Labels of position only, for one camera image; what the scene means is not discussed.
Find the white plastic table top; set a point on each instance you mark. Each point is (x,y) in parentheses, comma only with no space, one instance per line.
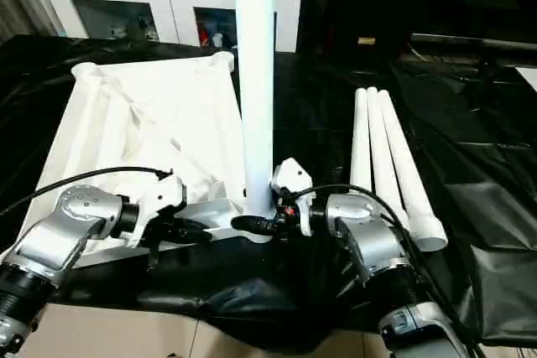
(151,123)

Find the white plastic table leg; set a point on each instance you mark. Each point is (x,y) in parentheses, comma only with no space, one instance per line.
(254,81)
(407,165)
(382,148)
(360,140)

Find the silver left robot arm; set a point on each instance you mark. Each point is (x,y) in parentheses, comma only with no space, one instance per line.
(59,232)

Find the black mat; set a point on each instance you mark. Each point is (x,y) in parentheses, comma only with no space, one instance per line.
(319,106)

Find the white flat board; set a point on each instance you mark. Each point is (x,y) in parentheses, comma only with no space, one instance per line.
(529,77)

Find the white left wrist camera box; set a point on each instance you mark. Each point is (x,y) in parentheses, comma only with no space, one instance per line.
(164,194)

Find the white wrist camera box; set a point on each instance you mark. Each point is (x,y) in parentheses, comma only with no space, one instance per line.
(291,178)
(164,194)

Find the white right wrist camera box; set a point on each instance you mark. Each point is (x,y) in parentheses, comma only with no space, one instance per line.
(291,178)

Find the black metal rail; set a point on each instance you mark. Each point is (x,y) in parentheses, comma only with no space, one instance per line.
(470,41)

